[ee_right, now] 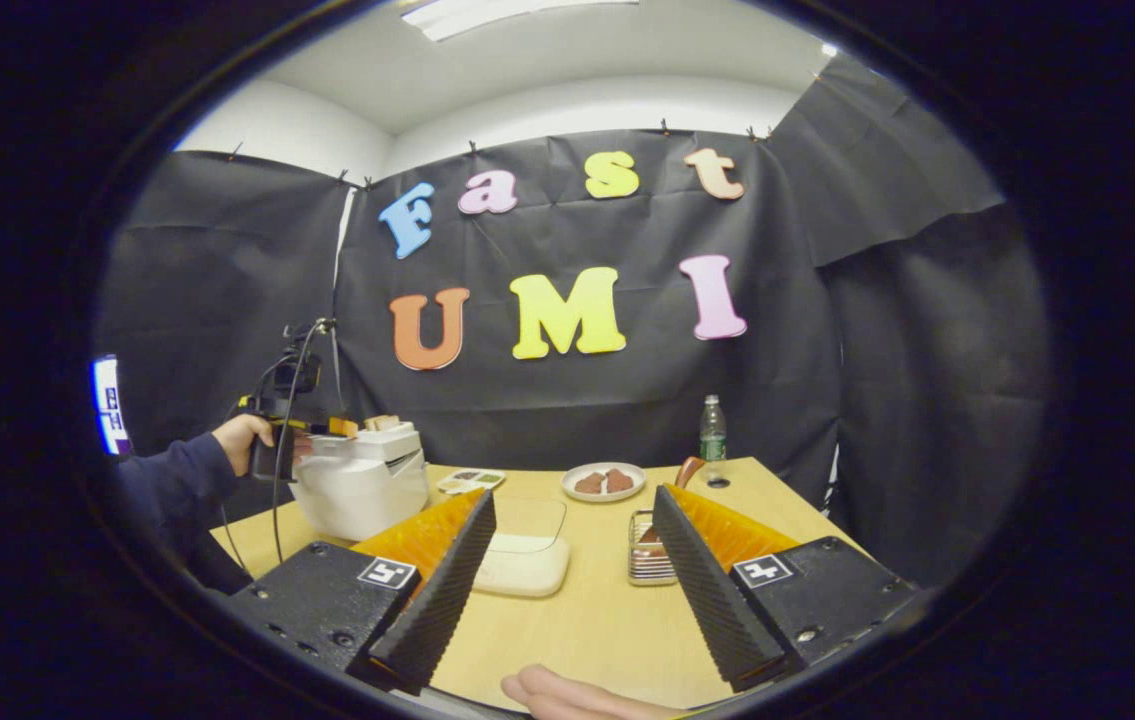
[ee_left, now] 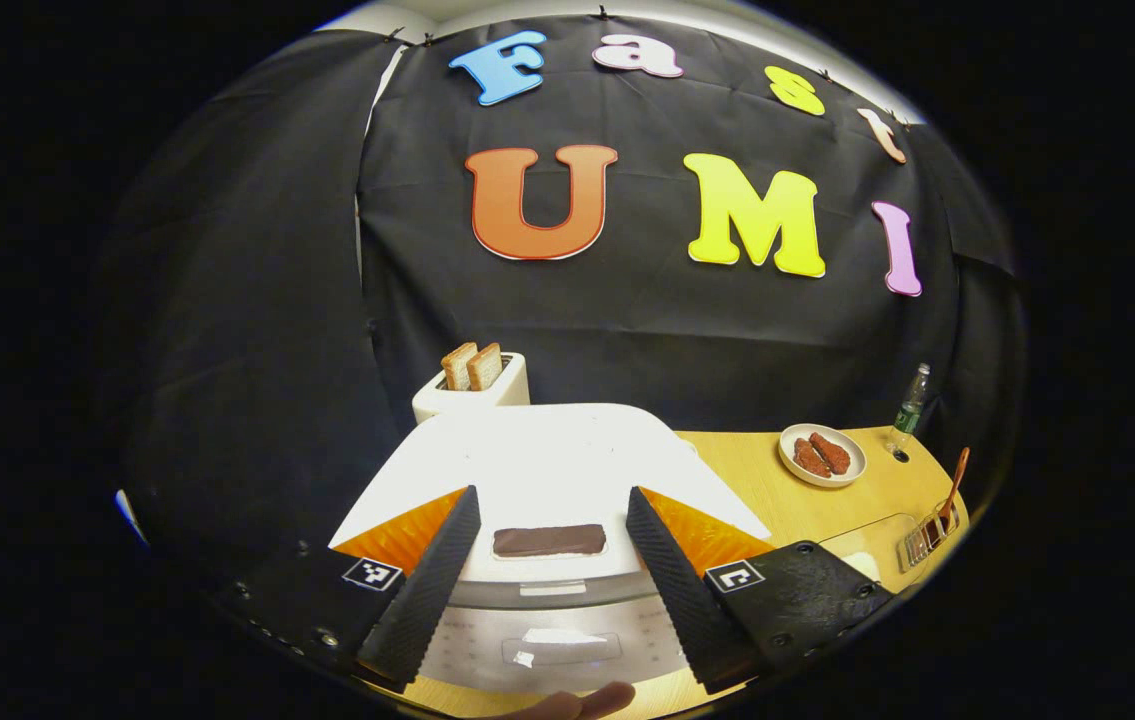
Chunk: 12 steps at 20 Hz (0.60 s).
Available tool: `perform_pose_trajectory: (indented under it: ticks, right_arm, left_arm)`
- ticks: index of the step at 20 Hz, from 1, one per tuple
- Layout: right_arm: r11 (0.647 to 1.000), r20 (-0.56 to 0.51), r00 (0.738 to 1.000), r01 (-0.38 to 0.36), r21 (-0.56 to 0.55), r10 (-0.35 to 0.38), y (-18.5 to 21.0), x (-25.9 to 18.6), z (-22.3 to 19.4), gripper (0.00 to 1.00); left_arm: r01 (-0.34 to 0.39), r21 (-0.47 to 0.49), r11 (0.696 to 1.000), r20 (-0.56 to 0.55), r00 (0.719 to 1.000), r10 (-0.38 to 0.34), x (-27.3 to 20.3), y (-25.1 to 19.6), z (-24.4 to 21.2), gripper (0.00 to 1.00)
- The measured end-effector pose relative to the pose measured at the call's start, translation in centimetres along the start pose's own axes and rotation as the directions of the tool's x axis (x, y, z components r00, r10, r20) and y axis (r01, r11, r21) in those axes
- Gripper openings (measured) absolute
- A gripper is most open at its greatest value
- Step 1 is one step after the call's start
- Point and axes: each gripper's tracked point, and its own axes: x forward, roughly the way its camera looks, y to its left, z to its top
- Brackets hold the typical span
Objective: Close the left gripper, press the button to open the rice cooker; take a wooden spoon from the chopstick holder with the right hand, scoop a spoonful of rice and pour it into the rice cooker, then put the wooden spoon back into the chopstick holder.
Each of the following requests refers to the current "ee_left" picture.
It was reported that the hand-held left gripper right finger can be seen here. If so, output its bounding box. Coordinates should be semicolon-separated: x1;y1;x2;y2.
625;486;896;696

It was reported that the toast slice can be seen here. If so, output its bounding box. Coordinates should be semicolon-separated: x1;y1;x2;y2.
466;342;504;392
441;342;479;391

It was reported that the white rice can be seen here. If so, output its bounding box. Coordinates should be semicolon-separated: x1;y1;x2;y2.
839;548;886;589

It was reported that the brown wooden spoon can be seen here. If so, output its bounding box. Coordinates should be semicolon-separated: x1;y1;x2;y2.
937;446;971;531

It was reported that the white toaster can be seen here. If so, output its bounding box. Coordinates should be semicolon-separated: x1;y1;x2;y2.
412;352;531;425

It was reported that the white rice cooker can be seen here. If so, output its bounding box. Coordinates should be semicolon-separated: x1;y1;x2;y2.
327;403;773;698

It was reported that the white round plate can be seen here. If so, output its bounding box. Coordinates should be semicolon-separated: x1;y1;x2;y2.
778;423;868;489

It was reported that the green label plastic bottle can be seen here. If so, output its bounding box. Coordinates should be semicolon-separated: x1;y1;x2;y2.
889;362;932;456

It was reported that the metal wire chopstick holder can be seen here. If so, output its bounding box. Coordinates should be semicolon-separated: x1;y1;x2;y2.
895;505;961;573

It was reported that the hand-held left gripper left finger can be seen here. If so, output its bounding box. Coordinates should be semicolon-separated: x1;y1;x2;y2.
217;485;482;691

